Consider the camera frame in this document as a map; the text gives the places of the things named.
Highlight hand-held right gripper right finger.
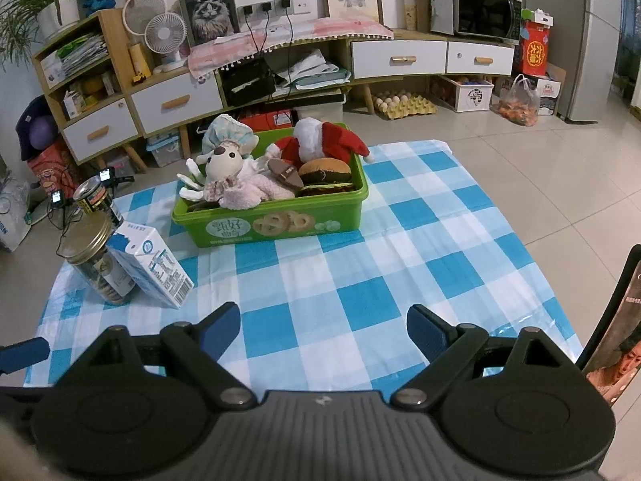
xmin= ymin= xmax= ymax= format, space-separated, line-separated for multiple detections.
xmin=391 ymin=303 xmax=582 ymax=410

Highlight black box device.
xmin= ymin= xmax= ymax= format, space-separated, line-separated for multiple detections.
xmin=219 ymin=57 xmax=276 ymax=107

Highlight white and blue milk carton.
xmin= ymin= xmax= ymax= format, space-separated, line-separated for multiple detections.
xmin=107 ymin=221 xmax=196 ymax=309

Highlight potted green plant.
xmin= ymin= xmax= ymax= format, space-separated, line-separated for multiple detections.
xmin=0 ymin=0 xmax=96 ymax=61

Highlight red and white santa plush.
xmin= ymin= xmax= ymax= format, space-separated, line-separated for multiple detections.
xmin=265 ymin=117 xmax=376 ymax=164

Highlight framed cat picture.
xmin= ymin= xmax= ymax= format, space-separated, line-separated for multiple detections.
xmin=177 ymin=0 xmax=242 ymax=47

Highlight small white desk fan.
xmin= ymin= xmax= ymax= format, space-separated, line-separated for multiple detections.
xmin=145 ymin=12 xmax=189 ymax=74

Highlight tall clear food container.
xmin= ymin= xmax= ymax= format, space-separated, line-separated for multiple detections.
xmin=402 ymin=0 xmax=433 ymax=32

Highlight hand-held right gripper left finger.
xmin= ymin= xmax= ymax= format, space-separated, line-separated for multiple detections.
xmin=75 ymin=302 xmax=259 ymax=407

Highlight white microwave oven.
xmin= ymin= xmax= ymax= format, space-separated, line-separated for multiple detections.
xmin=429 ymin=0 xmax=523 ymax=44

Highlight large white desk fan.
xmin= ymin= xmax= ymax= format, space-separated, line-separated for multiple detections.
xmin=123 ymin=0 xmax=167 ymax=36

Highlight red gift box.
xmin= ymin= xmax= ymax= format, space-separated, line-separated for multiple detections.
xmin=518 ymin=8 xmax=557 ymax=79

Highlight silver refrigerator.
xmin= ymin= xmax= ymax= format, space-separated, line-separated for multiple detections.
xmin=521 ymin=0 xmax=627 ymax=124

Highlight green plastic bin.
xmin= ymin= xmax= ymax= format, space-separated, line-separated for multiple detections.
xmin=171 ymin=123 xmax=370 ymax=249

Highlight printed poster panel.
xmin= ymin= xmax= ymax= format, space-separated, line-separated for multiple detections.
xmin=576 ymin=245 xmax=641 ymax=407

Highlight clear plastic bag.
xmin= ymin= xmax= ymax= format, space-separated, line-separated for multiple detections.
xmin=496 ymin=74 xmax=542 ymax=127

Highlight glass jar with gold lid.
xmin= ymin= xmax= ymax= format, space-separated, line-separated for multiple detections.
xmin=61 ymin=210 xmax=139 ymax=307

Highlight egg tray with eggs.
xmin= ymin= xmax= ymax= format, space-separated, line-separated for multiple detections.
xmin=373 ymin=89 xmax=437 ymax=120

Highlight wooden shelf unit with drawers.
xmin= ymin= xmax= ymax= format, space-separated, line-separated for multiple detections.
xmin=31 ymin=7 xmax=144 ymax=164

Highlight plush mouse doll with bonnet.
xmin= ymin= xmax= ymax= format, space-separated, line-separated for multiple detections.
xmin=176 ymin=114 xmax=296 ymax=212

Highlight plush burger toy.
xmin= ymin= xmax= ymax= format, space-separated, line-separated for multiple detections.
xmin=296 ymin=156 xmax=353 ymax=198

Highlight white printed storage box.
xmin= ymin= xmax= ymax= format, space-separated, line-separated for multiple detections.
xmin=443 ymin=76 xmax=494 ymax=113

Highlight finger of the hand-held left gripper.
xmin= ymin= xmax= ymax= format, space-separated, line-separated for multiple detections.
xmin=0 ymin=338 xmax=51 ymax=376

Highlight pink cloth with tassels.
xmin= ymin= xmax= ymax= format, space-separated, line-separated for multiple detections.
xmin=187 ymin=16 xmax=395 ymax=81

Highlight clear blue storage box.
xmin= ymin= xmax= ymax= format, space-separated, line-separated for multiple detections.
xmin=146 ymin=133 xmax=181 ymax=169

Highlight tin can with black label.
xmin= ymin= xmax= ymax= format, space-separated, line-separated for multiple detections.
xmin=73 ymin=176 xmax=125 ymax=229

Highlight blue white checkered tablecloth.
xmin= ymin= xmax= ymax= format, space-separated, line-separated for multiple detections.
xmin=22 ymin=140 xmax=585 ymax=398

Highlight long wooden cabinet white drawers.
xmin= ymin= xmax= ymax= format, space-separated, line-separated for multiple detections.
xmin=123 ymin=30 xmax=517 ymax=172

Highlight white lidded storage bin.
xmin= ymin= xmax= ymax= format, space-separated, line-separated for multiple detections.
xmin=293 ymin=93 xmax=347 ymax=124

